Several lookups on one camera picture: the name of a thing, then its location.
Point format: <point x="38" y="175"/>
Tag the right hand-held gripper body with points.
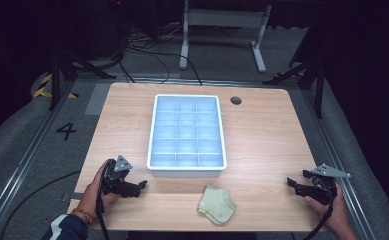
<point x="325" y="186"/>

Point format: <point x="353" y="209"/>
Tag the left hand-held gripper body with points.
<point x="113" y="175"/>

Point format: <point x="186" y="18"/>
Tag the white divided storage box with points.
<point x="186" y="133"/>

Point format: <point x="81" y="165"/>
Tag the pale green sock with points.
<point x="217" y="205"/>

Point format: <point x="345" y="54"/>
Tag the person's right hand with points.
<point x="335" y="213"/>

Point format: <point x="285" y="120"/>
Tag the person's left hand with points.
<point x="92" y="196"/>

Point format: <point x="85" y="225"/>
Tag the grey floor tape patch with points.
<point x="97" y="100"/>

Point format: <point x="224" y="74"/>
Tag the black tripod stand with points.
<point x="60" y="70"/>
<point x="315" y="76"/>

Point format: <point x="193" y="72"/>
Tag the yellow black hazard tape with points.
<point x="43" y="90"/>

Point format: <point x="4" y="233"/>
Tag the aluminium floor rail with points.
<point x="345" y="186"/>
<point x="22" y="166"/>

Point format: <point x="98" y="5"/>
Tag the white metal table frame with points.
<point x="225" y="16"/>

